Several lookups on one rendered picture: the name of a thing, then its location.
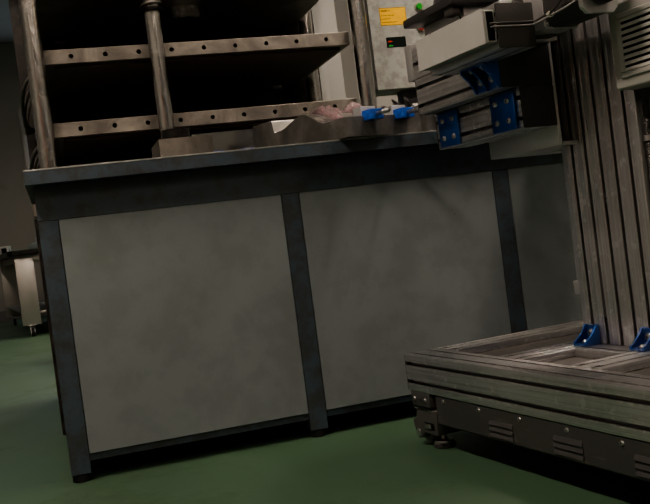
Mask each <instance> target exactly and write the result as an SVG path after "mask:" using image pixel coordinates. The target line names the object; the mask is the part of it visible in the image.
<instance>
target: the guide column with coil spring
mask: <svg viewBox="0 0 650 504"><path fill-rule="evenodd" d="M144 18H145V26H146V34H147V41H148V49H149V56H150V64H151V72H152V79H153V87H154V95H155V102H156V110H157V118H158V125H159V133H160V139H162V131H163V130H166V129H171V128H175V125H174V118H173V110H172V102H171V95H170V87H169V79H168V72H167V64H166V56H165V49H164V41H163V33H162V26H161V18H160V11H158V10H150V11H146V12H144Z"/></svg>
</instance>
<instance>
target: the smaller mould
mask: <svg viewBox="0 0 650 504"><path fill-rule="evenodd" d="M151 150H152V158H155V157H165V156H176V155H186V154H196V153H206V152H214V151H213V143H212V135H201V136H190V137H179V138H168V139H159V140H158V141H157V142H156V143H155V144H154V146H153V147H152V148H151Z"/></svg>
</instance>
